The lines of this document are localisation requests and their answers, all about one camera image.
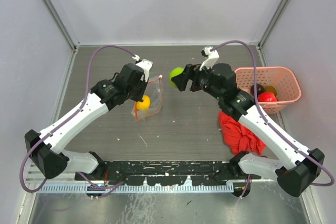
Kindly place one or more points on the green apple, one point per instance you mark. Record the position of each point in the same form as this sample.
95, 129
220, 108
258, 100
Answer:
175, 72

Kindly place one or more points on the red apple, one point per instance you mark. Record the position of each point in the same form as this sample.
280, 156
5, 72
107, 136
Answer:
267, 97

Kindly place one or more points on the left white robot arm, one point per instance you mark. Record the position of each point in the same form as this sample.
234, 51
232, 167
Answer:
47, 148

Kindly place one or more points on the orange brown fruit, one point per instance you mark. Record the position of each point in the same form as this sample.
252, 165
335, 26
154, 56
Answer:
271, 89

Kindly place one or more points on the dark maroon fruit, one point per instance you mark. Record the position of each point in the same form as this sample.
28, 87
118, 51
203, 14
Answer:
259, 89

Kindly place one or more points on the yellow pear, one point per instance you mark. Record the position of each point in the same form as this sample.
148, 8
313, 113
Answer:
144, 104

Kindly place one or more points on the left aluminium frame post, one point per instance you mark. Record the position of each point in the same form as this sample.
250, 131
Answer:
62, 22

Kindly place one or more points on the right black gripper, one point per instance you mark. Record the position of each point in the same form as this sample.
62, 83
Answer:
191, 72

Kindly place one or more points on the pink plastic basket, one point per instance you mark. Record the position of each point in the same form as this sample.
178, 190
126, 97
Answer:
280, 78

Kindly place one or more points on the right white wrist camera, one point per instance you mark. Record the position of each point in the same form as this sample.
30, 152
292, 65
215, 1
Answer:
210, 56

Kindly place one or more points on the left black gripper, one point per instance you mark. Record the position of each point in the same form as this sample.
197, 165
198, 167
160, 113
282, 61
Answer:
139, 97

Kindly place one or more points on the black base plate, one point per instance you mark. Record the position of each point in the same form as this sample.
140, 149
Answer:
136, 173

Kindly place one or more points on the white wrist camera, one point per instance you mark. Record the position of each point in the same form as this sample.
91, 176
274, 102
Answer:
210, 56
145, 64

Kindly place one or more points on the red cloth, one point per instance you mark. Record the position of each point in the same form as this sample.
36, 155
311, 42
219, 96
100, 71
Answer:
239, 138

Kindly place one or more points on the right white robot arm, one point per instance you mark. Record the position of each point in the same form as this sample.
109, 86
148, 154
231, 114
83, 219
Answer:
295, 168

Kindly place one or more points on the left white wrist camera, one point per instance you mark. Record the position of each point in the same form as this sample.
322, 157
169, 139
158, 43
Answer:
145, 64

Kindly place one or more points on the clear zip top bag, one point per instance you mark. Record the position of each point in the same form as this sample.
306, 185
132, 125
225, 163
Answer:
155, 91

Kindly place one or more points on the white slotted cable duct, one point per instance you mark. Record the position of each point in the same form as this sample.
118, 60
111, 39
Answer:
126, 189

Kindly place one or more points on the right aluminium frame post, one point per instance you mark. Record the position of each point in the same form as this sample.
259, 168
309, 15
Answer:
272, 23

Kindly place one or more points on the aluminium frame post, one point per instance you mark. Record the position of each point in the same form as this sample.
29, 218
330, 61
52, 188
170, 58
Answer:
62, 22
272, 23

